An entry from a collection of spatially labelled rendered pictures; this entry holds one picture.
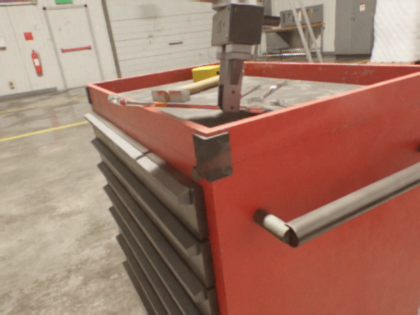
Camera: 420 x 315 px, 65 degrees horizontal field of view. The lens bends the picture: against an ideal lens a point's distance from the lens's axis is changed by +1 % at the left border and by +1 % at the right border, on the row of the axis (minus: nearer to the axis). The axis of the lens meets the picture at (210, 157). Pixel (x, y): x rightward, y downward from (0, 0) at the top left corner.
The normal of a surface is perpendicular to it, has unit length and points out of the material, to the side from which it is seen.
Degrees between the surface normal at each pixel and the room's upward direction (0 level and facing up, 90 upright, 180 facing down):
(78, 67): 90
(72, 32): 90
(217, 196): 90
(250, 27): 87
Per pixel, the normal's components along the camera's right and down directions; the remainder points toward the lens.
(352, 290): 0.49, 0.25
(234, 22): 0.18, 0.28
